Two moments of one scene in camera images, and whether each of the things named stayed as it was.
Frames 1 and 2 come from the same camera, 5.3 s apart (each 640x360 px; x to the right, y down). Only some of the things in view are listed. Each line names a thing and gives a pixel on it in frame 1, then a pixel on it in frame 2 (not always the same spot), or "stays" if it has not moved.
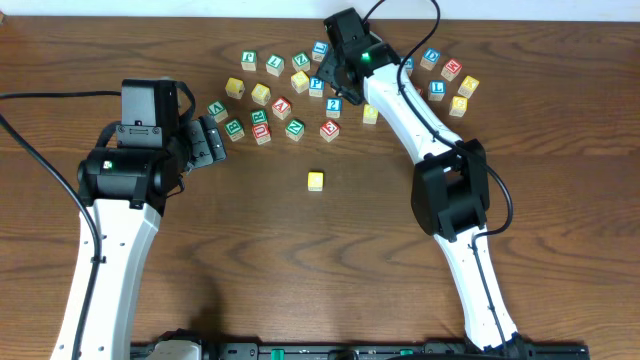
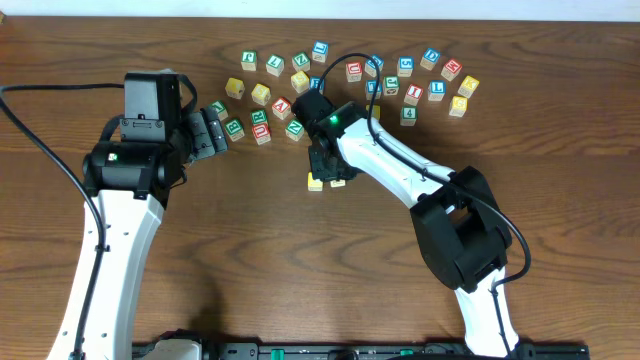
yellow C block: (315, 181) stays
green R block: (259, 117) stays
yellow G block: (458, 106) stays
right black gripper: (337, 76) -> (326, 167)
